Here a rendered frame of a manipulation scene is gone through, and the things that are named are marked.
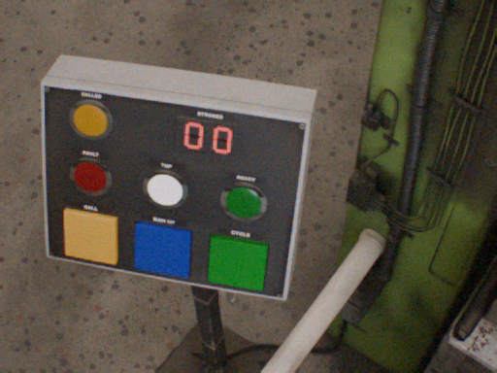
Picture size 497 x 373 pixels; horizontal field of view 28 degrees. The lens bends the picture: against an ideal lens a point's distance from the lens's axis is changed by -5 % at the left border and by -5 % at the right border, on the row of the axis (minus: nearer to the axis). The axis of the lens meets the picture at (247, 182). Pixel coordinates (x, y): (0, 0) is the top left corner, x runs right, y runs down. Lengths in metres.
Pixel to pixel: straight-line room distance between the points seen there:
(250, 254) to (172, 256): 0.11
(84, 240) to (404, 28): 0.51
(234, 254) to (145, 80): 0.25
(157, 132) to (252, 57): 1.46
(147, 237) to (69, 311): 1.10
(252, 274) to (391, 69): 0.32
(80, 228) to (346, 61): 1.47
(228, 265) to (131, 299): 1.09
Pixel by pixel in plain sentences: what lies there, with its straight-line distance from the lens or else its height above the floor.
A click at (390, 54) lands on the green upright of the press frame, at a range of 1.33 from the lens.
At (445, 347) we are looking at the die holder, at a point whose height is 0.89.
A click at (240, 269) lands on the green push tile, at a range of 1.35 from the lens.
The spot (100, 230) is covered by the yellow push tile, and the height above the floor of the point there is 1.02.
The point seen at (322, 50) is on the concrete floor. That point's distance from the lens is 2.73.
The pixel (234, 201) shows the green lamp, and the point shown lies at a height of 1.09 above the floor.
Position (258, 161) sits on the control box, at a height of 1.14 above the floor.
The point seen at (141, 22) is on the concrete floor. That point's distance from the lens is 2.80.
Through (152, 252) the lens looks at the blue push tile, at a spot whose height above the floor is 1.01.
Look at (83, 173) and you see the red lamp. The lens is 1.32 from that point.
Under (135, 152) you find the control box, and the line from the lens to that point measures 1.29.
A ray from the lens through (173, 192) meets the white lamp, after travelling 1.30.
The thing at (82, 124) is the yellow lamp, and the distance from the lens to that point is 1.29.
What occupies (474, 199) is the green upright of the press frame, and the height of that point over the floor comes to 0.93.
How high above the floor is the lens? 2.25
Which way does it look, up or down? 63 degrees down
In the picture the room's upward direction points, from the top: 1 degrees counter-clockwise
